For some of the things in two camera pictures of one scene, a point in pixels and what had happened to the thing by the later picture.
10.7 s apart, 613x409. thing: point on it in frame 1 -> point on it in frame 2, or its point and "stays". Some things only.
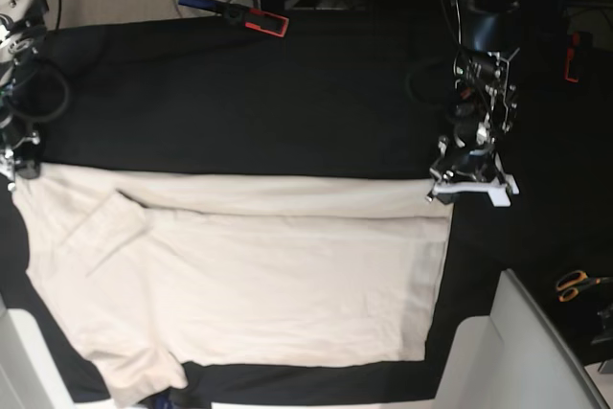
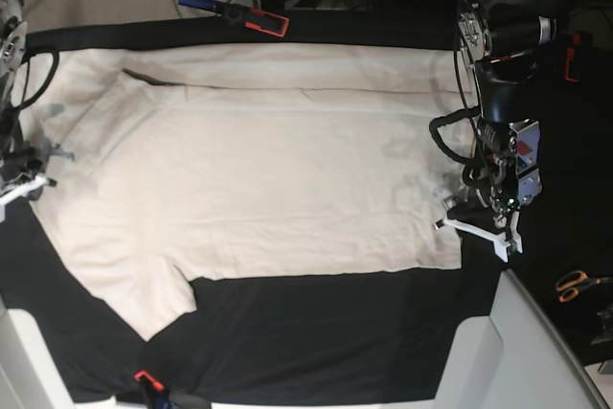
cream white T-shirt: (146, 271) -> (162, 166)
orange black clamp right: (570, 53) stays
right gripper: (472, 166) -> (485, 212)
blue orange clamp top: (256, 19) stays
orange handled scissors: (569, 284) stays
